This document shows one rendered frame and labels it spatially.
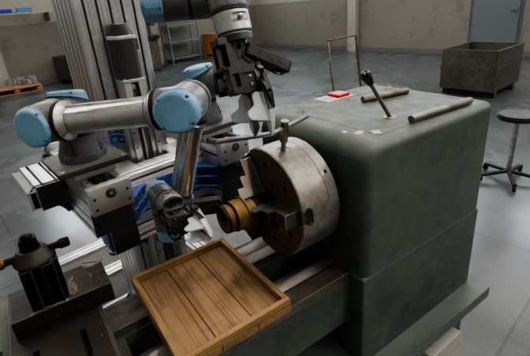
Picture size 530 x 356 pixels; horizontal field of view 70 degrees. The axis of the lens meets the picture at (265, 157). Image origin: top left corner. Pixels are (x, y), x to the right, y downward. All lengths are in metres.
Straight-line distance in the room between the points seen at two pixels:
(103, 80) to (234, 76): 0.86
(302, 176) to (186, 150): 0.43
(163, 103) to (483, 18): 10.38
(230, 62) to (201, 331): 0.63
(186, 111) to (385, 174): 0.54
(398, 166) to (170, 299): 0.70
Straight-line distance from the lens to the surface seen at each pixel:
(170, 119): 1.02
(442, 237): 1.40
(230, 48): 0.77
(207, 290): 1.11
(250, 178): 1.04
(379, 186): 1.02
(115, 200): 1.29
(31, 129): 1.22
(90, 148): 1.36
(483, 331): 2.35
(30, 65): 12.38
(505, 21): 10.92
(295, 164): 0.97
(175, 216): 1.01
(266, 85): 0.76
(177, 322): 1.04
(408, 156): 1.08
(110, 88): 1.56
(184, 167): 1.24
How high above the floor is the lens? 1.59
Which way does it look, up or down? 22 degrees down
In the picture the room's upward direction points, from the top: 5 degrees counter-clockwise
